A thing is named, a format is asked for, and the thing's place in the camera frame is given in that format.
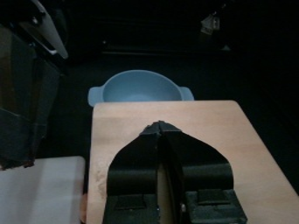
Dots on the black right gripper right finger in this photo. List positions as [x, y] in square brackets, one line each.
[201, 172]

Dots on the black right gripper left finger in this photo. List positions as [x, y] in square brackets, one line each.
[133, 172]

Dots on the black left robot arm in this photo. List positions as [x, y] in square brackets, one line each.
[44, 26]

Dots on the white drawer unit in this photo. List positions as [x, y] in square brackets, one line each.
[40, 189]

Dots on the wooden cutting board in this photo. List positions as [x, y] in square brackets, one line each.
[128, 125]

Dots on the dark cardboard box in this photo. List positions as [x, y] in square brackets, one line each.
[25, 99]

